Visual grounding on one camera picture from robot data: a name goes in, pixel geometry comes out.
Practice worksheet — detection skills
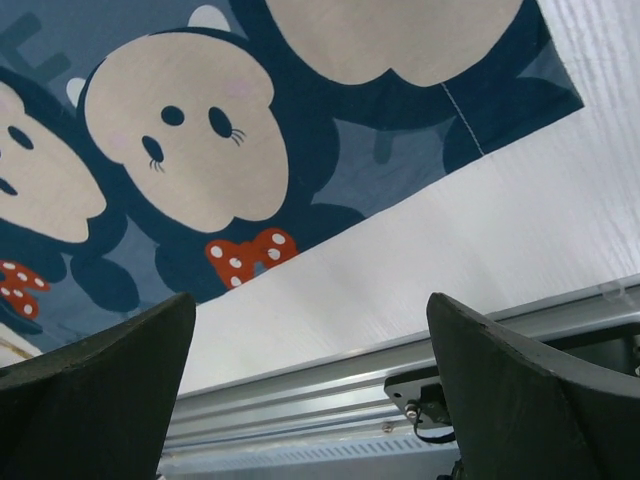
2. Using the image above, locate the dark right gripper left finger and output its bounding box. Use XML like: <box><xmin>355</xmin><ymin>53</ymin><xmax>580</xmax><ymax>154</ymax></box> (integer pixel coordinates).
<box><xmin>1</xmin><ymin>293</ymin><xmax>196</xmax><ymax>479</ymax></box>

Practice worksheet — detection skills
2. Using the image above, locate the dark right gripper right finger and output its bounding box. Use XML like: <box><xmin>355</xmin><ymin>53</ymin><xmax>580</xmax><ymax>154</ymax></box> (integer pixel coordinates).
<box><xmin>426</xmin><ymin>293</ymin><xmax>639</xmax><ymax>479</ymax></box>

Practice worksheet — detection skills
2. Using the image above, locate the blue cartoon mouse placemat cloth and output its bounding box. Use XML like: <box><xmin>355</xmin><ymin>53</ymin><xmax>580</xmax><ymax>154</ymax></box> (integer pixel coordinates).
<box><xmin>1</xmin><ymin>1</ymin><xmax>583</xmax><ymax>352</ymax></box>

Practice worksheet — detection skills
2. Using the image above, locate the aluminium mounting rail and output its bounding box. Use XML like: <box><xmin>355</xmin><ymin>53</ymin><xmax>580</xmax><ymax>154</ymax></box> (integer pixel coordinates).
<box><xmin>164</xmin><ymin>283</ymin><xmax>639</xmax><ymax>455</ymax></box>

